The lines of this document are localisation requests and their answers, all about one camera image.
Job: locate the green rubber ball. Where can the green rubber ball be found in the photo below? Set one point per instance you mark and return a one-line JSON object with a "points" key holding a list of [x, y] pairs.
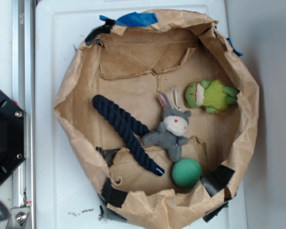
{"points": [[186, 173]]}

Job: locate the green plush frog toy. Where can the green plush frog toy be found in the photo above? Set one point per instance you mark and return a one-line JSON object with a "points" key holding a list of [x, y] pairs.
{"points": [[213, 95]]}

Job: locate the aluminium extrusion rail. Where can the aluminium extrusion rail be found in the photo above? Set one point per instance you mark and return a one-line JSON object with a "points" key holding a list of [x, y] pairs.
{"points": [[23, 92]]}

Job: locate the white plastic tray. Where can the white plastic tray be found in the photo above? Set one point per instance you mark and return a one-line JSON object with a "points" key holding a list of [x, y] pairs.
{"points": [[65, 199]]}

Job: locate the grey plush bunny toy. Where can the grey plush bunny toy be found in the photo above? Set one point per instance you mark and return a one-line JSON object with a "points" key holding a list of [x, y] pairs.
{"points": [[170, 132]]}

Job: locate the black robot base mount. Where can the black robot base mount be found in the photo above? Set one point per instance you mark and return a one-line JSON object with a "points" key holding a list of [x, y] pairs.
{"points": [[12, 136]]}

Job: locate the brown paper bag bin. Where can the brown paper bag bin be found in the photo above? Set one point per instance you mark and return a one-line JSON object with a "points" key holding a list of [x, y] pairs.
{"points": [[131, 66]]}

